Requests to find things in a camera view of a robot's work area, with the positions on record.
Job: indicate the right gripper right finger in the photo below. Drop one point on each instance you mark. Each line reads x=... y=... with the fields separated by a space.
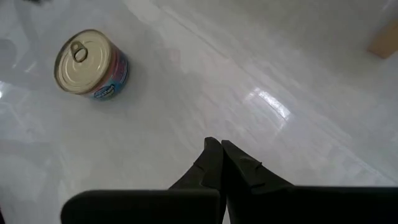
x=248 y=186

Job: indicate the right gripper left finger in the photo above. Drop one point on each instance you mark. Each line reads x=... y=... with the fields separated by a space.
x=208 y=174

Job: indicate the wooden slatted shelf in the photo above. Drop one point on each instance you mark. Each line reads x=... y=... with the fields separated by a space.
x=387 y=42

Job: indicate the Wild Planet salmon can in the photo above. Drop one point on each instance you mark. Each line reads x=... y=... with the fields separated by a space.
x=84 y=62

